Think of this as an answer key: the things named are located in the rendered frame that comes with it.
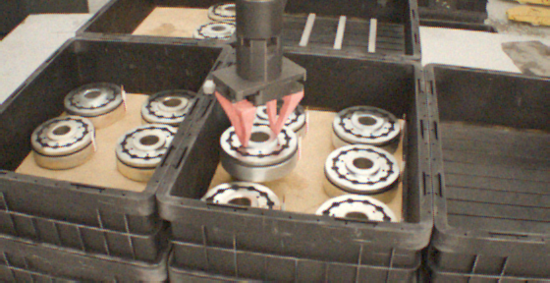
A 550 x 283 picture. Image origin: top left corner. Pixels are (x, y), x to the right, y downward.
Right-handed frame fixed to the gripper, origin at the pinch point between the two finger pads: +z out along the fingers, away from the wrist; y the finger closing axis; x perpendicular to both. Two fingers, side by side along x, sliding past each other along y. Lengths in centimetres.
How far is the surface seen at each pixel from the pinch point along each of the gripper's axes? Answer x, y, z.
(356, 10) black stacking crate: -35, -49, 4
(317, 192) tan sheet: 7.0, -4.7, 7.2
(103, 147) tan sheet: -19.5, 15.6, 7.3
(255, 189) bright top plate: 5.0, 3.9, 4.3
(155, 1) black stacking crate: -68, -16, 5
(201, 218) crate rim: 11.9, 15.3, -1.0
